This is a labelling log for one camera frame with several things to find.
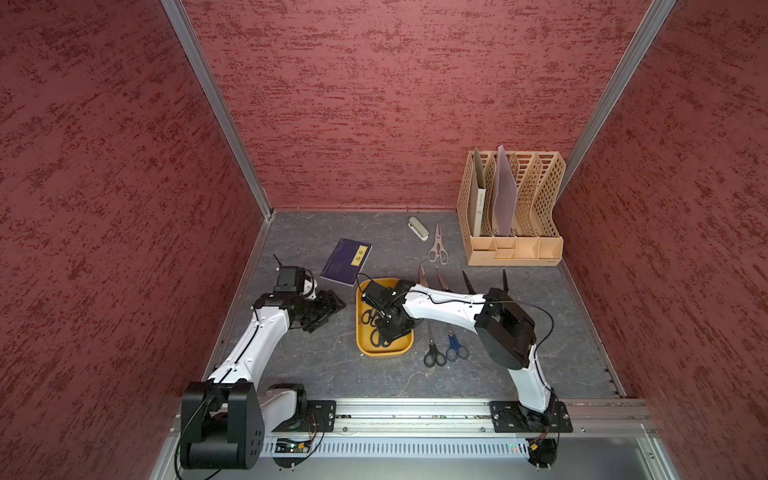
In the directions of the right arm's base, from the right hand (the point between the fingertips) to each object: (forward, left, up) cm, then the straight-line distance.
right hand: (393, 340), depth 87 cm
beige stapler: (+43, -11, +2) cm, 44 cm away
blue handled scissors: (-3, -18, -1) cm, 18 cm away
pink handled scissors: (+33, -17, 0) cm, 37 cm away
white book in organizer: (+34, -27, +27) cm, 52 cm away
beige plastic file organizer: (+33, -51, +6) cm, 61 cm away
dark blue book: (+28, +16, +1) cm, 32 cm away
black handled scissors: (+19, -18, -1) cm, 26 cm away
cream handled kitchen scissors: (+22, -10, 0) cm, 24 cm away
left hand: (+4, +16, +8) cm, 18 cm away
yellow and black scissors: (+19, -39, -2) cm, 44 cm away
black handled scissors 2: (+19, -27, -2) cm, 33 cm away
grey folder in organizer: (+48, -43, +13) cm, 65 cm away
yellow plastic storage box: (-4, -2, +5) cm, 7 cm away
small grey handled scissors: (-5, -12, -1) cm, 13 cm away
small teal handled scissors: (0, +5, +2) cm, 5 cm away
